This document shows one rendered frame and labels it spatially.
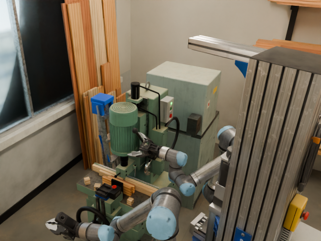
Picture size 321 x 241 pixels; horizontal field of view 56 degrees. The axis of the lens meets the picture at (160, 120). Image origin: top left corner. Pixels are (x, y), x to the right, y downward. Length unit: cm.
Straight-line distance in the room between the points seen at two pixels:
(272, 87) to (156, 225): 66
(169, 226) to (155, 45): 338
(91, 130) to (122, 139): 170
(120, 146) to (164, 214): 82
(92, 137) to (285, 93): 280
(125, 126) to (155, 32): 261
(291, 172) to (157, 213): 51
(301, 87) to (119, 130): 113
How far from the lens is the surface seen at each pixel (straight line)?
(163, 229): 123
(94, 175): 231
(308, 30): 384
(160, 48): 431
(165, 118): 208
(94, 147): 367
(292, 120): 111
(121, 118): 181
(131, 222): 150
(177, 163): 167
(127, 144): 191
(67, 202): 347
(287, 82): 108
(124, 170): 206
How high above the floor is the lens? 231
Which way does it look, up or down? 28 degrees down
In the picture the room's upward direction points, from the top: 3 degrees clockwise
